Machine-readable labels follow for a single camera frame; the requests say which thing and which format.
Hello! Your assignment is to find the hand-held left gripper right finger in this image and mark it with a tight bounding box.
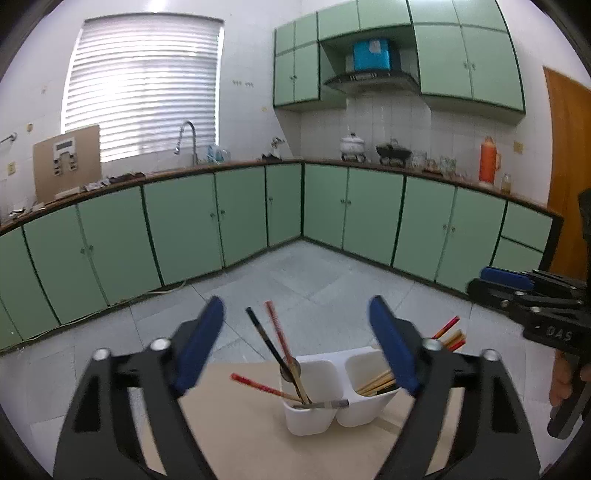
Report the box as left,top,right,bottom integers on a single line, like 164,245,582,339
368,295,541,480

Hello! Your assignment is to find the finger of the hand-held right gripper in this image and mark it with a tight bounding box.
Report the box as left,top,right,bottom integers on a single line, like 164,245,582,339
467,278,587,324
480,267,591,301

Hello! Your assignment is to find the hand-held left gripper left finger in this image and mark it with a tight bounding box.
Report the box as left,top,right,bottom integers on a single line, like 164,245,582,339
53,295,227,480

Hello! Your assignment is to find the white two-compartment utensil holder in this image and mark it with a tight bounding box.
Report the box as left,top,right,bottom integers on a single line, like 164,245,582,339
283,346,402,437

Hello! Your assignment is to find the person's right hand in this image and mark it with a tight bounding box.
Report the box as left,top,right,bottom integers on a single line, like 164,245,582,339
549,354,574,405

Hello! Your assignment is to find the green base cabinet with drawers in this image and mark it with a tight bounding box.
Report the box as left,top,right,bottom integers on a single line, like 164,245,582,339
301,159,564,296

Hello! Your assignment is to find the green base cabinet unit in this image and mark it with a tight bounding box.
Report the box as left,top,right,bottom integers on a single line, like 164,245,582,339
0,161,305,354

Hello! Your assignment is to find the orange thermos flask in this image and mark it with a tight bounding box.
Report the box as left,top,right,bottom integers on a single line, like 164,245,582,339
479,136,502,185

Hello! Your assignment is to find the brown wooden door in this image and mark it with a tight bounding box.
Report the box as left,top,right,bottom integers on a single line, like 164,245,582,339
542,66,591,282

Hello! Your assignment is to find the black wok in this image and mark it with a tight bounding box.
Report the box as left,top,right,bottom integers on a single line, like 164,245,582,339
375,138,411,166

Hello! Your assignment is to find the white cooking pot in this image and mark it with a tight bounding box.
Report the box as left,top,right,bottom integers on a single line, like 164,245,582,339
340,133,368,160

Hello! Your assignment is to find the metal kitchen faucet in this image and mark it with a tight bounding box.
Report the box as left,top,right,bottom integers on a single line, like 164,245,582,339
174,121,198,166

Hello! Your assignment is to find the brown cardboard sheet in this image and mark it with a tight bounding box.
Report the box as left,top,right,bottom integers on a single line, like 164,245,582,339
32,124,102,204

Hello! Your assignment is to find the white electronic device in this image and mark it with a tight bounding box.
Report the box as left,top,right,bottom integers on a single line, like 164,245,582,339
52,138,77,176

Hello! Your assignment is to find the black range hood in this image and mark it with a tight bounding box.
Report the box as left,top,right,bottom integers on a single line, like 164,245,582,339
323,69,420,97

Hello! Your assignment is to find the blue box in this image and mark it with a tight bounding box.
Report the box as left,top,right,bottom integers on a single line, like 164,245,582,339
353,39,393,72

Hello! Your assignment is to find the white window blind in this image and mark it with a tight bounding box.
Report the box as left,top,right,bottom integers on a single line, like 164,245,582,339
61,17,225,163

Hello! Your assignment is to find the green wall cabinet unit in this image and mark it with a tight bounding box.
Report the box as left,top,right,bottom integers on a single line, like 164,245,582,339
272,0,527,126

